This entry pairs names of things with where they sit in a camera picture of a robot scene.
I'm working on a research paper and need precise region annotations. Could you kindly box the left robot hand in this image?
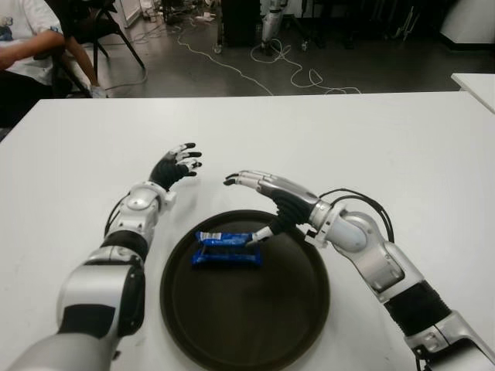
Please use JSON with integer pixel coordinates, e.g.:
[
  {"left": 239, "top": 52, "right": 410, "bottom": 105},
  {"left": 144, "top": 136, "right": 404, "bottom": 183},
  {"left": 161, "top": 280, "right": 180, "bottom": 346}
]
[{"left": 148, "top": 141, "right": 203, "bottom": 192}]

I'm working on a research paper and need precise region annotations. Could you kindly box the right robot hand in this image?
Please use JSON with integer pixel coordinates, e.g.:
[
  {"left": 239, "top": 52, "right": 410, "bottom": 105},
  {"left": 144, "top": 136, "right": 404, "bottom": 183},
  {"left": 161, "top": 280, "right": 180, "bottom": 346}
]
[{"left": 223, "top": 168, "right": 322, "bottom": 248}]

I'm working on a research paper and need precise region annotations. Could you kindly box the blue Oreo cookie package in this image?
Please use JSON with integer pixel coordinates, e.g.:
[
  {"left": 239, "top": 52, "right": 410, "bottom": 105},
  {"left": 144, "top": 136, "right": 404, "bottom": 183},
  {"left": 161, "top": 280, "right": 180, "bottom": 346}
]
[{"left": 190, "top": 230, "right": 264, "bottom": 268}]

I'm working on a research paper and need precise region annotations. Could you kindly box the round dark brown tray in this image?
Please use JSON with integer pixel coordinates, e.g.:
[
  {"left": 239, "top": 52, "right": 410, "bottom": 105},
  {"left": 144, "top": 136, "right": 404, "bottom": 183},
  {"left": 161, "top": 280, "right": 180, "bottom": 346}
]
[{"left": 160, "top": 209, "right": 332, "bottom": 371}]

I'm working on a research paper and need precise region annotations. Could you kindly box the person with bare leg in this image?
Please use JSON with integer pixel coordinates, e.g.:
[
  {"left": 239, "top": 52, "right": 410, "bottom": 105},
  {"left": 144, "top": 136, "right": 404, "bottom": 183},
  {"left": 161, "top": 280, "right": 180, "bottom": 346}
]
[{"left": 63, "top": 36, "right": 108, "bottom": 100}]

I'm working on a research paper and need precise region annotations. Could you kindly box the black chair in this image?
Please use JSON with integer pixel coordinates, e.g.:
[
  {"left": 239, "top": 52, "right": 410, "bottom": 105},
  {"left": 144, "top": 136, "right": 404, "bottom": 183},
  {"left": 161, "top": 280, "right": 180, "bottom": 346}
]
[{"left": 43, "top": 0, "right": 146, "bottom": 94}]

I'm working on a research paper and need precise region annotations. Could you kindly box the black cabinet on casters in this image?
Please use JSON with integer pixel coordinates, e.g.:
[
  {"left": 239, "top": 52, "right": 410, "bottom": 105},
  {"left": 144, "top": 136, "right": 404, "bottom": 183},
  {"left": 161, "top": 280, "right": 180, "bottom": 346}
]
[{"left": 215, "top": 0, "right": 264, "bottom": 54}]

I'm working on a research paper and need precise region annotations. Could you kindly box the white panel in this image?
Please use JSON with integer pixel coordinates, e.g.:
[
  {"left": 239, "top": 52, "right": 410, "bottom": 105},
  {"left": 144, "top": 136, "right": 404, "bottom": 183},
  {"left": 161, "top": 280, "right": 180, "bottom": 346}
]
[{"left": 118, "top": 0, "right": 143, "bottom": 29}]

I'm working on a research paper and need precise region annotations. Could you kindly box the black wheeled stand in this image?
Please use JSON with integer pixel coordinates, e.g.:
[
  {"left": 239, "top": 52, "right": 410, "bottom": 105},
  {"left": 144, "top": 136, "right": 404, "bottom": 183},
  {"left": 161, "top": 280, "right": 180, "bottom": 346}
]
[{"left": 285, "top": 0, "right": 357, "bottom": 50}]

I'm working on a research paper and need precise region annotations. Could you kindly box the silver robot leg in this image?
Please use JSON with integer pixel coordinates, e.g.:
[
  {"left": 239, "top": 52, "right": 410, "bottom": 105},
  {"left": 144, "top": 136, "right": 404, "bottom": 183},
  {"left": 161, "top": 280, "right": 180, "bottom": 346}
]
[{"left": 261, "top": 0, "right": 288, "bottom": 49}]

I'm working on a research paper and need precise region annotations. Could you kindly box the metal folding stand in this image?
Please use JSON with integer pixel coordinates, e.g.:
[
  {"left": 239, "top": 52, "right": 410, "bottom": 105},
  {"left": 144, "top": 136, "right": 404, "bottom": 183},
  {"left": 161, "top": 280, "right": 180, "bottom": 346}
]
[{"left": 393, "top": 3, "right": 421, "bottom": 40}]

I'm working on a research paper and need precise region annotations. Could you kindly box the seated person in white shirt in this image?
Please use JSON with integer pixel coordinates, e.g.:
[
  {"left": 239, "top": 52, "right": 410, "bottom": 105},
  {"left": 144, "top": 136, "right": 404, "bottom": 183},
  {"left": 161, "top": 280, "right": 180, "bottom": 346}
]
[{"left": 0, "top": 0, "right": 74, "bottom": 128}]

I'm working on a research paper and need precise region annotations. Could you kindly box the white side table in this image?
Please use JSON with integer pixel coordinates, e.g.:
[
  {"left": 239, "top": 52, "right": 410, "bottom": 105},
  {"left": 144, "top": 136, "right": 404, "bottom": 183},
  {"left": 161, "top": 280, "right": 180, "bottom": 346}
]
[{"left": 450, "top": 72, "right": 495, "bottom": 115}]

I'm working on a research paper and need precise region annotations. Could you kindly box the white cabinet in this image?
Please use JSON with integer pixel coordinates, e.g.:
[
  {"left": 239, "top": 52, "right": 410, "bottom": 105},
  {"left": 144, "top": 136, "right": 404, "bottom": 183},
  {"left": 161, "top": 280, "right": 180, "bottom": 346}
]
[{"left": 439, "top": 0, "right": 495, "bottom": 50}]

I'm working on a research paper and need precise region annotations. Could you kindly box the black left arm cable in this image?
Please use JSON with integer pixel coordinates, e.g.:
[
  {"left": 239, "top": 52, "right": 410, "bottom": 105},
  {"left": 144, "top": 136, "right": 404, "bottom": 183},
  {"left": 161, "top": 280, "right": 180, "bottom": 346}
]
[{"left": 103, "top": 196, "right": 127, "bottom": 237}]

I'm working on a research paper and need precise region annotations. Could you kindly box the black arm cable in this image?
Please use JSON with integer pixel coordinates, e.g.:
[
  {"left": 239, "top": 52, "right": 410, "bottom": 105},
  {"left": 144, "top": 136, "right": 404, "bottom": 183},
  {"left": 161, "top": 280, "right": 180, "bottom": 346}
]
[
  {"left": 319, "top": 188, "right": 396, "bottom": 244},
  {"left": 103, "top": 196, "right": 127, "bottom": 237}
]

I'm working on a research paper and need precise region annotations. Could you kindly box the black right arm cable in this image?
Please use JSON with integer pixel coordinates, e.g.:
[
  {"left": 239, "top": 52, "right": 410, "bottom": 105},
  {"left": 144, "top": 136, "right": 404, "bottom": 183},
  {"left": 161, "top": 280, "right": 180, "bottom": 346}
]
[{"left": 319, "top": 188, "right": 396, "bottom": 244}]

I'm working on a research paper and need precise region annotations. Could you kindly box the grey floor cable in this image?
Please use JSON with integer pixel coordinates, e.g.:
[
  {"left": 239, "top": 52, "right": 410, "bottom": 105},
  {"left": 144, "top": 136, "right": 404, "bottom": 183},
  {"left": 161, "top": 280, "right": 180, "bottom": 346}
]
[{"left": 104, "top": 69, "right": 149, "bottom": 94}]

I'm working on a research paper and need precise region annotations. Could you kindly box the coiled white floor cable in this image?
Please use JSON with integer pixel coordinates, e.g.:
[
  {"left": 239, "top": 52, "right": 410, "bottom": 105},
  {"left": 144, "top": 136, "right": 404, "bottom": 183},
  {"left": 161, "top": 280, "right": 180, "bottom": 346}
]
[{"left": 250, "top": 37, "right": 363, "bottom": 95}]

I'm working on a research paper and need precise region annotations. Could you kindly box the long white floor cable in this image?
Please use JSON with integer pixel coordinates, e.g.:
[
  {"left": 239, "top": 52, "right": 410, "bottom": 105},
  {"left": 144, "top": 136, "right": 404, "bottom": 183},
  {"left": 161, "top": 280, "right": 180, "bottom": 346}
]
[{"left": 176, "top": 23, "right": 274, "bottom": 96}]

